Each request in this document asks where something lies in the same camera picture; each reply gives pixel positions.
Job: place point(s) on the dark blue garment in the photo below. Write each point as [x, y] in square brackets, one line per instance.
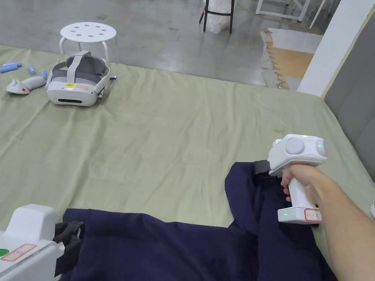
[175, 251]

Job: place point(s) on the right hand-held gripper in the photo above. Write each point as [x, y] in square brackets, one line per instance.
[296, 149]

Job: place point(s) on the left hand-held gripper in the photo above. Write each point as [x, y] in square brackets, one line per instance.
[26, 251]

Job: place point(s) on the brown cardboard sheet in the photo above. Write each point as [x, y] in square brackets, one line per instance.
[293, 66]

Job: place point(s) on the grey padded headboard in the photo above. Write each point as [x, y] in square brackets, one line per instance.
[356, 96]

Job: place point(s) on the translucent plastic bag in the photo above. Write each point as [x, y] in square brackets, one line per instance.
[216, 17]

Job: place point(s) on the person's right forearm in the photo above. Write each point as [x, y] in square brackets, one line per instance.
[348, 228]

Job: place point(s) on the blue cylindrical battery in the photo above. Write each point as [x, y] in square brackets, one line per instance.
[12, 65]
[44, 74]
[7, 69]
[31, 69]

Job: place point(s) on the white hand controller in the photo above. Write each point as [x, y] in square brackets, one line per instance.
[25, 85]

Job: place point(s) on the bed with pale green sheet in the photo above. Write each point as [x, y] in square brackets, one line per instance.
[175, 131]

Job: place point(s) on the person's right hand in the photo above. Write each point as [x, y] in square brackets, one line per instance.
[310, 178]

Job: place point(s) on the white grey headset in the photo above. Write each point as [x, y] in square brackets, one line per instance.
[77, 79]

